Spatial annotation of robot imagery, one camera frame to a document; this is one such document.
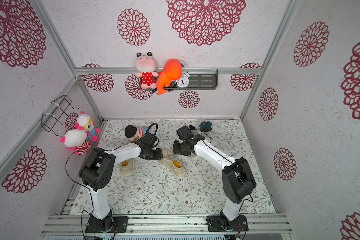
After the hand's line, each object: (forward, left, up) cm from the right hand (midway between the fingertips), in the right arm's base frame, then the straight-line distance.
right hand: (174, 148), depth 87 cm
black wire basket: (-1, +59, +22) cm, 63 cm away
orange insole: (-5, -1, -10) cm, 11 cm away
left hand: (0, +10, -12) cm, 16 cm away
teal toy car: (+25, -21, -8) cm, 33 cm away
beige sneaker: (-10, +27, -6) cm, 29 cm away
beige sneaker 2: (-4, +4, -8) cm, 10 cm away
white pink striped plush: (0, +56, +7) cm, 57 cm away
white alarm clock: (+32, -5, +23) cm, 40 cm away
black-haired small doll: (+15, +29, -6) cm, 34 cm away
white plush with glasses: (+13, +56, +7) cm, 58 cm away
